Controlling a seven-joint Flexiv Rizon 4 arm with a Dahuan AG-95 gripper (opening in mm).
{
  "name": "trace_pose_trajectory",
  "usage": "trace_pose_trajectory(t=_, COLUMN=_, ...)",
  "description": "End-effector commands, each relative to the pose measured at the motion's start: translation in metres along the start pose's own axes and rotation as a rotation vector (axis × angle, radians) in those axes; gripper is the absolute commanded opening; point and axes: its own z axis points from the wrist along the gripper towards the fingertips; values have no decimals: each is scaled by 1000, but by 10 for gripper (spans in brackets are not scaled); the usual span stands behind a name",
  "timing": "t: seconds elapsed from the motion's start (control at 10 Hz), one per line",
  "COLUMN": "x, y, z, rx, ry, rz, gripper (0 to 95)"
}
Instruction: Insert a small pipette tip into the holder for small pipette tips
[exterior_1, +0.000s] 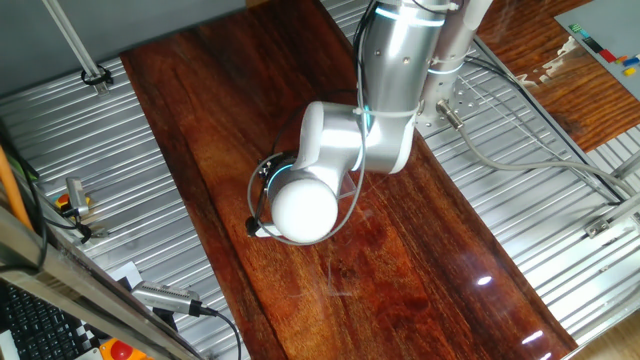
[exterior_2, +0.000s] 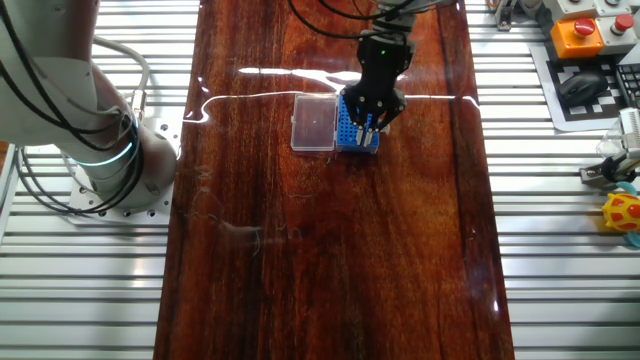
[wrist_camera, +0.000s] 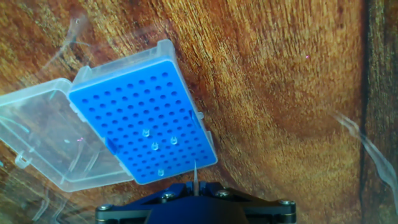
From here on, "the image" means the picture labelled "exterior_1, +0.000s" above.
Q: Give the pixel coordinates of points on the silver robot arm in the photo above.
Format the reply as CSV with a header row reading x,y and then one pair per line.
x,y
395,60

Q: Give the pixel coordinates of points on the glossy dark wooden board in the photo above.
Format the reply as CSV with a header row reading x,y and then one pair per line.
x,y
375,300

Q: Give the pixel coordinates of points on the white paper sheet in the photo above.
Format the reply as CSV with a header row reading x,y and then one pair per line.
x,y
125,274

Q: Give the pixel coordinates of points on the light brown wooden board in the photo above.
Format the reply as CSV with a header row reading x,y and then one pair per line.
x,y
575,110

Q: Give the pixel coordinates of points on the orange emergency stop box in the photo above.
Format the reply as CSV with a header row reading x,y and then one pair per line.
x,y
107,351

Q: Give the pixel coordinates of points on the black white checkerboard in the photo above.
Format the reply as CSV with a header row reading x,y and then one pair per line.
x,y
85,338

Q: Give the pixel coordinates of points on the aluminium profile bar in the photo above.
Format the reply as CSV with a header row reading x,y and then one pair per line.
x,y
600,226
630,167

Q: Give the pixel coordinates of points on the thin metal pole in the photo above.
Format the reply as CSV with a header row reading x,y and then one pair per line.
x,y
70,40

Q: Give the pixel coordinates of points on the small green block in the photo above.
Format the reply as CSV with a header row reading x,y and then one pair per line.
x,y
575,28

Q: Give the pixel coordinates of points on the small teal block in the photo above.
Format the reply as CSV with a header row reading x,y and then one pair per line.
x,y
584,34

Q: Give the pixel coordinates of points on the small black block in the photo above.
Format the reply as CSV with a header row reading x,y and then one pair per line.
x,y
593,45

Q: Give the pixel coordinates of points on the orange pipe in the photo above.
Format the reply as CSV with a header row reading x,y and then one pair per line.
x,y
11,190

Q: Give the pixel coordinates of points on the small red block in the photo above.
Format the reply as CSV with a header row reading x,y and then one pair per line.
x,y
607,55

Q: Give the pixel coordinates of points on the black keyboard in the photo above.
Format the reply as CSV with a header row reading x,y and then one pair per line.
x,y
40,330

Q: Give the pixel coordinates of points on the small orange block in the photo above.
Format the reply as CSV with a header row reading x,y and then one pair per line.
x,y
620,60

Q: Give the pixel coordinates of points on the small yellow block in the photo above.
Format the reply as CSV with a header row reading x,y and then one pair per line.
x,y
629,71

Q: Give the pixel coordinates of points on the gray flat board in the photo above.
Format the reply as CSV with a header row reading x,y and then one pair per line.
x,y
610,20

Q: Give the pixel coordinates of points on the small blue block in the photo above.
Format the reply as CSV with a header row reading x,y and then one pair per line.
x,y
631,61

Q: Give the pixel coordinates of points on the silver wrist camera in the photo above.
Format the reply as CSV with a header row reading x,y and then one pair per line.
x,y
267,231

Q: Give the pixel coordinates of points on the silver finned camera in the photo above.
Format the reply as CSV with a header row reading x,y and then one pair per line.
x,y
165,297

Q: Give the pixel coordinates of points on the metal frame bar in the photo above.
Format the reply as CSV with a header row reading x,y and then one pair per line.
x,y
75,287

